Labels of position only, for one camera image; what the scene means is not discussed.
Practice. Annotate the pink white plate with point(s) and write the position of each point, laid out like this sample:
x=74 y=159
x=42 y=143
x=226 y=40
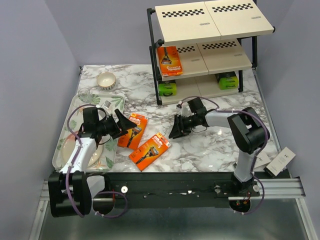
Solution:
x=68 y=146

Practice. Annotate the orange Gillette Fusion5 box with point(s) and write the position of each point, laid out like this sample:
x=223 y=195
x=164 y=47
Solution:
x=133 y=138

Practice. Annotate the aluminium black mounting rail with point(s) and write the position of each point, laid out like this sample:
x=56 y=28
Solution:
x=150 y=190

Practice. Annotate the white paper card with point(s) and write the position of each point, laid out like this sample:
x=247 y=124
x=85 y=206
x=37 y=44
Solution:
x=261 y=160

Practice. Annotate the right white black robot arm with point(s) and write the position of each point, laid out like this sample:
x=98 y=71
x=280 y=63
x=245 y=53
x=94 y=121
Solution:
x=249 y=132

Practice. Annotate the beige black three-tier shelf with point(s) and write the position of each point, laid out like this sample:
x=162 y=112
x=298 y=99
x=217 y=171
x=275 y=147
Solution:
x=211 y=37

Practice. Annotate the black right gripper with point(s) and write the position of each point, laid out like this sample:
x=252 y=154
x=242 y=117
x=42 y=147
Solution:
x=178 y=128

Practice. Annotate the white leaf-print tray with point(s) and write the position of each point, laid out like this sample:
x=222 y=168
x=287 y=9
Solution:
x=109 y=146

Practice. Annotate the white bowl orange rim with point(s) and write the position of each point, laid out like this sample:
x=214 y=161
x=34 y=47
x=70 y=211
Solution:
x=106 y=80

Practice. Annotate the black green razor box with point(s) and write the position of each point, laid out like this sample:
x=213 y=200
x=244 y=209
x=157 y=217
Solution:
x=167 y=88
x=227 y=80

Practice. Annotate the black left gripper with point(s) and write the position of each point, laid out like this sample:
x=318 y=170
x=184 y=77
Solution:
x=125 y=123

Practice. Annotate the clear drinking glass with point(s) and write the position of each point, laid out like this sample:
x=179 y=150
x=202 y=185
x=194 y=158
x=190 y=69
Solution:
x=84 y=94

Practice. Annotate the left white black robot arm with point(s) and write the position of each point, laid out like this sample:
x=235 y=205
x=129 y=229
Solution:
x=71 y=190

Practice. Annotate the white black small box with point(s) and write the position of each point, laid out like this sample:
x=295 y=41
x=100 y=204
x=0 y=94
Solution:
x=279 y=163

